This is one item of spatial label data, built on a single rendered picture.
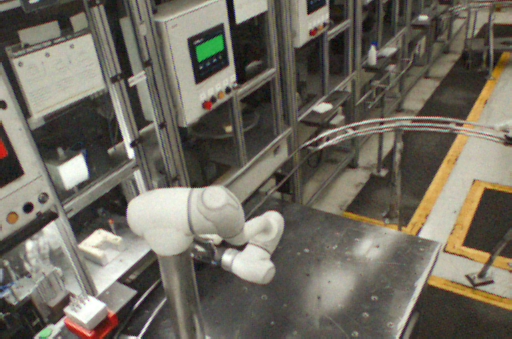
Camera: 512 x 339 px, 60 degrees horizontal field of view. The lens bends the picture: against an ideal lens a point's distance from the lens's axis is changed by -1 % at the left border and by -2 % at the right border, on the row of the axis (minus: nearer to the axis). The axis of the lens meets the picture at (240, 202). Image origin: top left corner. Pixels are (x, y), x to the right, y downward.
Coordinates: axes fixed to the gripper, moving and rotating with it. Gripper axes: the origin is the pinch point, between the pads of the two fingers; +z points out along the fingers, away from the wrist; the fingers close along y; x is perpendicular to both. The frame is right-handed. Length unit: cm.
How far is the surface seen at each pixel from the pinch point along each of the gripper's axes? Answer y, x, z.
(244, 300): -28.0, -4.4, -22.5
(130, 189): 13.7, -6.9, 37.4
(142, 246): -5.5, 6.3, 23.3
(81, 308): 5, 50, 8
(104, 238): 0.5, 14.7, 37.2
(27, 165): 58, 42, 19
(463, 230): -94, -180, -87
